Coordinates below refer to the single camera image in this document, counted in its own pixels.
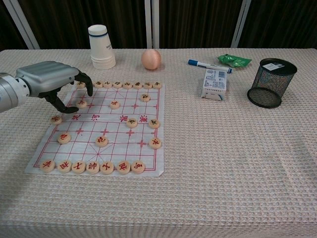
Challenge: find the stack of white paper cups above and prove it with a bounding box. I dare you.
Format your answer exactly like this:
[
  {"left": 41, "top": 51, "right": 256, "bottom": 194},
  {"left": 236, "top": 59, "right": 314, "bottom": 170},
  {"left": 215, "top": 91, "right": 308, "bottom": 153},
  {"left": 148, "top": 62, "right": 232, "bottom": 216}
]
[{"left": 88, "top": 24, "right": 116, "bottom": 70}]

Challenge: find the peach-coloured ball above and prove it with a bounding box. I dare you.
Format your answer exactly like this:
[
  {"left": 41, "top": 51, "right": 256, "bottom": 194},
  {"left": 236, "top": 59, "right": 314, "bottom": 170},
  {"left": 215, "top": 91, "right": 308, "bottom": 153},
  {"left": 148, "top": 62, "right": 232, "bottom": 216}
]
[{"left": 141, "top": 49, "right": 162, "bottom": 70}]

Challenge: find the green snack packet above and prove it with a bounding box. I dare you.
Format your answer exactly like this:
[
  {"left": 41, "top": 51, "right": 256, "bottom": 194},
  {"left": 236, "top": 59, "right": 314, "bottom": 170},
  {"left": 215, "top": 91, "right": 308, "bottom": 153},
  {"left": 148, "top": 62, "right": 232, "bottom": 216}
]
[{"left": 217, "top": 54, "right": 253, "bottom": 68}]

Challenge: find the black mesh pen holder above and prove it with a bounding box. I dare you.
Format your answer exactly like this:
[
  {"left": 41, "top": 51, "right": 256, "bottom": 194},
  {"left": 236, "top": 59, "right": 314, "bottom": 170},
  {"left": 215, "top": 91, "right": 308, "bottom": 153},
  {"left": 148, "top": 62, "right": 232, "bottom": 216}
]
[{"left": 247, "top": 58, "right": 298, "bottom": 109}]

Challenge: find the white blue milk carton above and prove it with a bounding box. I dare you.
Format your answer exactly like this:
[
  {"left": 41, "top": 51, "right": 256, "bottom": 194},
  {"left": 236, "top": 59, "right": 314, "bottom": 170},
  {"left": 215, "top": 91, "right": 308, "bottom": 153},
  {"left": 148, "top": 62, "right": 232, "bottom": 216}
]
[{"left": 200, "top": 68, "right": 228, "bottom": 101}]

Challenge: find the paper chess board sheet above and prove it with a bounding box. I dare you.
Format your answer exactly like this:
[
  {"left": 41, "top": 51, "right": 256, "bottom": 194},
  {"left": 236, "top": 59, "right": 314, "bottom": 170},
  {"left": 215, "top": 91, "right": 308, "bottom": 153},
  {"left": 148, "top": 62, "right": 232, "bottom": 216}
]
[{"left": 24, "top": 80, "right": 166, "bottom": 178}]

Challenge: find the beige waffle tablecloth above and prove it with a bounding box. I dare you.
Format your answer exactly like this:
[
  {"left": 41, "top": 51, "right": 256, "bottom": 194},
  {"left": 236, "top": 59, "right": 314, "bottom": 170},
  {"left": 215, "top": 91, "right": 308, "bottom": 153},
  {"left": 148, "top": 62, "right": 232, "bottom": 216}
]
[{"left": 0, "top": 48, "right": 317, "bottom": 238}]

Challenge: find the blue white marker pen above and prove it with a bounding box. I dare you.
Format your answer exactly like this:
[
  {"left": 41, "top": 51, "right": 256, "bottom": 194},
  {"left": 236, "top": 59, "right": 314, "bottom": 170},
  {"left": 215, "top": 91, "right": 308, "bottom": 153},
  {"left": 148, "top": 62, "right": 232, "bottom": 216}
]
[{"left": 188, "top": 59, "right": 233, "bottom": 74}]

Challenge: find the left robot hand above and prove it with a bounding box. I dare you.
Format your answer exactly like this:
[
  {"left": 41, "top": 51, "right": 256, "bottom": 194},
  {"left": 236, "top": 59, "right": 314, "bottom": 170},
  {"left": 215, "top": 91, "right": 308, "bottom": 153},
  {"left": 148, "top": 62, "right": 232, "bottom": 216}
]
[{"left": 15, "top": 61, "right": 94, "bottom": 114}]

